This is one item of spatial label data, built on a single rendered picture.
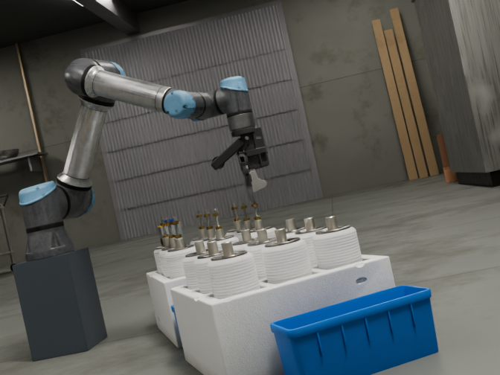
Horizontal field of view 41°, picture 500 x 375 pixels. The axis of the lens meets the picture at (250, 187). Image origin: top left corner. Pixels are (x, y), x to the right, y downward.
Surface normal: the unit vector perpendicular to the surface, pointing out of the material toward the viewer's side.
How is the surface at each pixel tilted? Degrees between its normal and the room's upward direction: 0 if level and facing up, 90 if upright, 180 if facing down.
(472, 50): 90
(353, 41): 90
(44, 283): 90
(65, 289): 90
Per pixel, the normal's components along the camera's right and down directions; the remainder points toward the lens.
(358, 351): 0.32, -0.04
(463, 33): -0.12, 0.03
